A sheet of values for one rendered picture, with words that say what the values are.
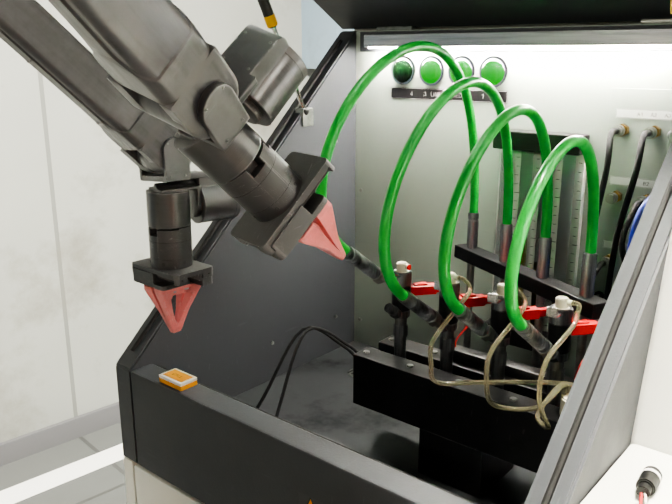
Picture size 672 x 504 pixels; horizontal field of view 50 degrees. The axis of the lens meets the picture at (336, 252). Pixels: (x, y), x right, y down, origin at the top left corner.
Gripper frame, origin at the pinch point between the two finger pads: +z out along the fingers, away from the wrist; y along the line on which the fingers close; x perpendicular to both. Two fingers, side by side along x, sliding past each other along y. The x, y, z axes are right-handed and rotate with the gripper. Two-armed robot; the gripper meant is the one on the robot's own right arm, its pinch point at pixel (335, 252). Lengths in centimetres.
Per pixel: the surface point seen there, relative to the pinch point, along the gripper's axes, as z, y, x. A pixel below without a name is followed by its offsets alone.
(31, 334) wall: 59, -50, 201
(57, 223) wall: 42, -13, 204
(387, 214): 8.2, 9.2, 7.2
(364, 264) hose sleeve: 16.7, 5.2, 16.1
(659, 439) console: 38.3, 5.5, -18.2
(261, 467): 21.5, -23.7, 15.5
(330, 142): 0.7, 12.9, 14.8
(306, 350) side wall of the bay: 46, -6, 53
